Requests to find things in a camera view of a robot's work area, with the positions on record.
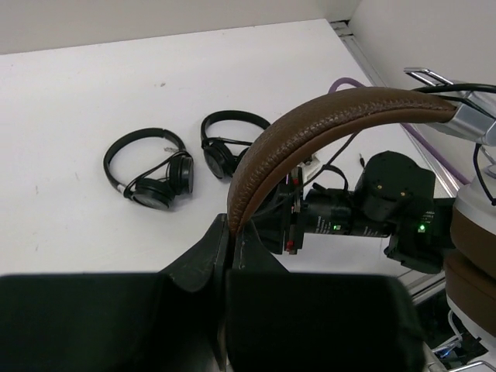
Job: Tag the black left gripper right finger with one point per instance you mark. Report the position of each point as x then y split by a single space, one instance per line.
277 320

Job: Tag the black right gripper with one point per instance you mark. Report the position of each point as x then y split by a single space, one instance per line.
273 217

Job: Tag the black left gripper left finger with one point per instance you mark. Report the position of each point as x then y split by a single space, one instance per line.
157 321

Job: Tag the brown silver over-ear headphones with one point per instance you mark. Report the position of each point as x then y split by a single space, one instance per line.
463 110

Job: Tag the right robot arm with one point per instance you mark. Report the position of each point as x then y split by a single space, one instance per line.
393 198

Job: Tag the black on-ear headphones right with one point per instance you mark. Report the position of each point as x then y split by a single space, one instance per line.
219 158

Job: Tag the black on-ear headphones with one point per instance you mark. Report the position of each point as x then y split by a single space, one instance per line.
219 158
157 187

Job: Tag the black on-ear headphones left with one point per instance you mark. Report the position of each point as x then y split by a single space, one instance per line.
157 187

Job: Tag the aluminium front rail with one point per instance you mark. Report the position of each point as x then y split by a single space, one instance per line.
421 286

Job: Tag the aluminium side rail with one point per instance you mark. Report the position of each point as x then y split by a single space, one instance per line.
448 184

